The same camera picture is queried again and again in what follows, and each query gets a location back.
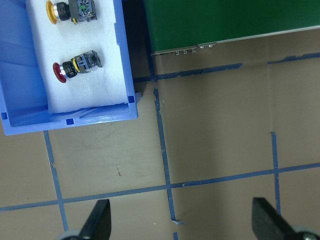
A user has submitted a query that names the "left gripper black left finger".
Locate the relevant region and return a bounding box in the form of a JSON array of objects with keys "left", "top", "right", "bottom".
[{"left": 78, "top": 199, "right": 111, "bottom": 240}]

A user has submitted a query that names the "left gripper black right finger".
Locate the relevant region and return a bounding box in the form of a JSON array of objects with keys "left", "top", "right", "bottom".
[{"left": 251, "top": 197, "right": 303, "bottom": 240}]

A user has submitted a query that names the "red mushroom push button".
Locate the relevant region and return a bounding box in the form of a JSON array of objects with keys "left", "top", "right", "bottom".
[{"left": 52, "top": 50, "right": 103, "bottom": 84}]

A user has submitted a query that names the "yellow mushroom push button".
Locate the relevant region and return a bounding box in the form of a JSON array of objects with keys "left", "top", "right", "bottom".
[{"left": 45, "top": 0, "right": 97, "bottom": 25}]

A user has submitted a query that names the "blue plastic bin left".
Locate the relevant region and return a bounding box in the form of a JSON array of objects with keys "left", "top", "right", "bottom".
[{"left": 0, "top": 0, "right": 138, "bottom": 135}]

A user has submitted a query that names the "white foam pad left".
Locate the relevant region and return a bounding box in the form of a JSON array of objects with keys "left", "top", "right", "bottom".
[{"left": 26, "top": 0, "right": 127, "bottom": 114}]

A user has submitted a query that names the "green conveyor belt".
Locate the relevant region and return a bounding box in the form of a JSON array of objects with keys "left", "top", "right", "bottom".
[{"left": 143, "top": 0, "right": 320, "bottom": 55}]

